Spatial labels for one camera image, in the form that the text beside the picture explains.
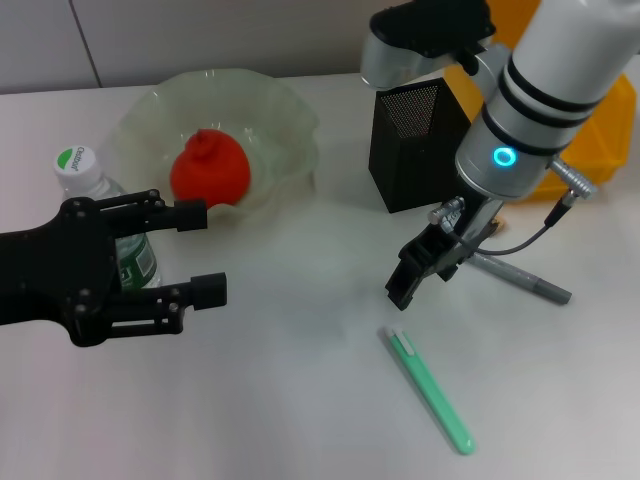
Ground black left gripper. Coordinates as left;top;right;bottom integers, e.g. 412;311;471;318
0;188;209;349

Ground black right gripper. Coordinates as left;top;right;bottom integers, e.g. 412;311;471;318
384;194;504;311

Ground red toy pomegranate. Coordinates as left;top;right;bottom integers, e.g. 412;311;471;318
169;128;251;209

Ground clear green-label water bottle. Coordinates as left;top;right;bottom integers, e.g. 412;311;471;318
53;144;164;294

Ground green pen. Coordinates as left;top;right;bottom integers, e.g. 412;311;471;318
383;325;477;456

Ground black mesh pen holder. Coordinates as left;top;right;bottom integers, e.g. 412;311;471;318
369;82;474;215

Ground grey marker pen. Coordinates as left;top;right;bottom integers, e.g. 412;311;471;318
469;252;574;305

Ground green glass fruit bowl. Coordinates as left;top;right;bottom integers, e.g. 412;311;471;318
107;68;320;226

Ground yellow plastic bin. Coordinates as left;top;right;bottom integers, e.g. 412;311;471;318
442;0;639;204

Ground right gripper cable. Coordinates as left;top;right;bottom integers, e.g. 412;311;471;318
427;157;601;256

